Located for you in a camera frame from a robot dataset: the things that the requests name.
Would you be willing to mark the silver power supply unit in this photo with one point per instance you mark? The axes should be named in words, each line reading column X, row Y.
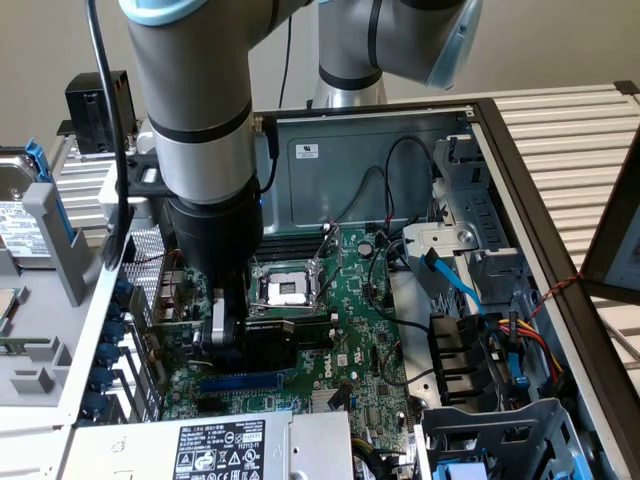
column 150, row 450

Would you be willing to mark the blue slot retention clip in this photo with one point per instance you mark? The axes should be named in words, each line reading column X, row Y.
column 112, row 332
column 115, row 311
column 124, row 290
column 95, row 403
column 107, row 355
column 102, row 377

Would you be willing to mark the blue disk carrier rail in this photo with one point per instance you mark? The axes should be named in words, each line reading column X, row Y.
column 47, row 190

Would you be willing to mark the green motherboard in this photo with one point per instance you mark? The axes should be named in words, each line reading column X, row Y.
column 360, row 325

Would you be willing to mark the black box with red side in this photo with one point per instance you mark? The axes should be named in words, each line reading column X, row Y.
column 90, row 110

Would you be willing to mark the silver chipset heatsink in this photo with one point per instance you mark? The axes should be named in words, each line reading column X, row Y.
column 322, row 400

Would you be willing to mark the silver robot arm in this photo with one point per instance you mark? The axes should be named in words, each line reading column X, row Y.
column 200, row 100

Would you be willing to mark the silver coin battery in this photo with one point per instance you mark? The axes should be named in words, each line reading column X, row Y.
column 365, row 248

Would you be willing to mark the black plastic fan shroud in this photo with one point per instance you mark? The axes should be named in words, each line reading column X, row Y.
column 457, row 350

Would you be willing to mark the silver CPU socket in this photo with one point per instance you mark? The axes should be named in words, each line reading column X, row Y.
column 285, row 290

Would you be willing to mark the blue long expansion slot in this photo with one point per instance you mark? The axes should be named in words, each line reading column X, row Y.
column 240, row 385

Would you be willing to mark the black short expansion slot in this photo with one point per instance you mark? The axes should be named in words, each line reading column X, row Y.
column 209, row 405

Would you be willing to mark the dark framed panel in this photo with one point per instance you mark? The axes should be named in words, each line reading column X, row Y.
column 600, row 250

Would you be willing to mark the grey metal PC case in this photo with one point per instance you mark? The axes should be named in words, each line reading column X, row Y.
column 350, row 190

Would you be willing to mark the grey plastic parts rack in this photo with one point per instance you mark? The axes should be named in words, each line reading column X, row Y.
column 65, row 260

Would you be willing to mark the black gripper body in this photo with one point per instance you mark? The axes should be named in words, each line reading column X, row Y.
column 215, row 235

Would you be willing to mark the silver hard disk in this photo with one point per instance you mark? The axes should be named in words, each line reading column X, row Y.
column 15, row 225

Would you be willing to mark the black chassis intrusion switch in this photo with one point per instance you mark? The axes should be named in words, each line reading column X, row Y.
column 130, row 252

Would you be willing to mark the grey metal drive cage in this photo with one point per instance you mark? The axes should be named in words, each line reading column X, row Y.
column 500, row 425

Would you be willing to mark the silver disk bay bracket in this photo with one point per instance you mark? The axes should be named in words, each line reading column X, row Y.
column 450, row 237

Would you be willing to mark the grey metal disk bay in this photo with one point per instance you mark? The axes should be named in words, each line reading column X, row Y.
column 480, row 200

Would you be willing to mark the silver socket locking lever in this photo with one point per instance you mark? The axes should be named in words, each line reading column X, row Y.
column 332, row 282
column 285, row 306

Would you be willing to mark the black table end cap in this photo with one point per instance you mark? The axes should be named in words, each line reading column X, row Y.
column 627, row 90

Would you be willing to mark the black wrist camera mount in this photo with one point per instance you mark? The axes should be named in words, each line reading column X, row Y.
column 135, row 175

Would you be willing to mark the blue plastic drive carrier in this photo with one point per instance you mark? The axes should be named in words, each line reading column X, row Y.
column 460, row 472

